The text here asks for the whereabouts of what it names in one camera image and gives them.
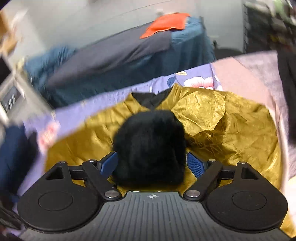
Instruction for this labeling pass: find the gold satin jacket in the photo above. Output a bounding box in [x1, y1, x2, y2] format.
[45, 83, 296, 238]

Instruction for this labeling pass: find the purple floral bed sheet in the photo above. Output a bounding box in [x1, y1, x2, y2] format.
[12, 62, 224, 214]

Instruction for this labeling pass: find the navy blue folded garment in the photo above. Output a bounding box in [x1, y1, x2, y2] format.
[1, 126, 38, 203]

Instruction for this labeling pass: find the teal covered bed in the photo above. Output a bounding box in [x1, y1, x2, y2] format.
[23, 17, 216, 108]

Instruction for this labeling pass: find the pink grey blanket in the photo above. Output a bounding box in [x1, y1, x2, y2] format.
[212, 51, 295, 202]

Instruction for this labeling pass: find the black garment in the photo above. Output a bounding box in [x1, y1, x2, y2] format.
[277, 50, 296, 143]

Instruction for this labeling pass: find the orange cloth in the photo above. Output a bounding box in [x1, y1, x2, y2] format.
[140, 13, 190, 39]

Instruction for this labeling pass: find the black wire shelf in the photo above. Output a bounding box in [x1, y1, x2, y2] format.
[242, 1, 295, 54]

